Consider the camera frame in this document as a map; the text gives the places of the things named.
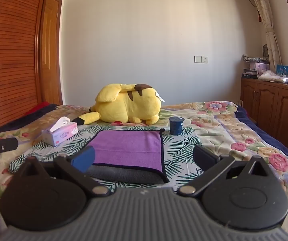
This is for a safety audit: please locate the white pink tissue box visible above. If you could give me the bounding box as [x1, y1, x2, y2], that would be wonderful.
[41, 117, 79, 147]

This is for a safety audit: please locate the dark grey towel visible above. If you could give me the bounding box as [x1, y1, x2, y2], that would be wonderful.
[85, 164, 166, 184]

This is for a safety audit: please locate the beige patterned curtain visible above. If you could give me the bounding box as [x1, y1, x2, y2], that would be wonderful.
[244, 0, 283, 72]

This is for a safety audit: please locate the red cloth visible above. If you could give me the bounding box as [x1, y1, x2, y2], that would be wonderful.
[27, 102, 51, 114]

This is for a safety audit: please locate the clear plastic bag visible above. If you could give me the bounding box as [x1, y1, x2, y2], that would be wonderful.
[257, 69, 288, 83]

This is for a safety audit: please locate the purple towel black trim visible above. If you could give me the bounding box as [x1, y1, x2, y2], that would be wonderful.
[87, 129, 170, 183]

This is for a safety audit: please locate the blue carton pack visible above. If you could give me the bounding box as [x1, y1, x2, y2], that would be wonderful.
[276, 64, 288, 77]

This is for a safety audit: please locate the yellow plush toy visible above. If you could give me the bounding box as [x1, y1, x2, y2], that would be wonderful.
[71, 83, 165, 126]

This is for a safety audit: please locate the navy blue bedding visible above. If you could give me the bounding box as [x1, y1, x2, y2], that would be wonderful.
[234, 105, 288, 167]

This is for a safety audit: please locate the wooden cabinet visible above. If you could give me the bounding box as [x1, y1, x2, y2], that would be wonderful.
[240, 77, 288, 152]

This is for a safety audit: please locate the wooden louvered wardrobe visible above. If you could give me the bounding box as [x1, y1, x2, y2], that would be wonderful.
[0, 0, 52, 131]

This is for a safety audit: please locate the stack of boxes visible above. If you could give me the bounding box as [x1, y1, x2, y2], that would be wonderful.
[242, 55, 270, 79]

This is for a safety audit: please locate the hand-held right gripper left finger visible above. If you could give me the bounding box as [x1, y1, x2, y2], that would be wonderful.
[14, 146, 111, 198]

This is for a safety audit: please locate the blue cup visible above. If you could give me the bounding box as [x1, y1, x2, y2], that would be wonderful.
[169, 116, 185, 136]

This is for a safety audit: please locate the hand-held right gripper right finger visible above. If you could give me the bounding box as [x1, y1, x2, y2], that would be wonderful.
[177, 144, 273, 198]

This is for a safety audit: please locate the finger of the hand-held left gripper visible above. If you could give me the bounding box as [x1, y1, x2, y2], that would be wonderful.
[0, 138, 19, 153]

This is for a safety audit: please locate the wooden door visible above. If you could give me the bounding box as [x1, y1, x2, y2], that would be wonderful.
[40, 0, 64, 106]

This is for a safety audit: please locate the leaf print cloth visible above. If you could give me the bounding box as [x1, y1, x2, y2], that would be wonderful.
[9, 124, 211, 192]

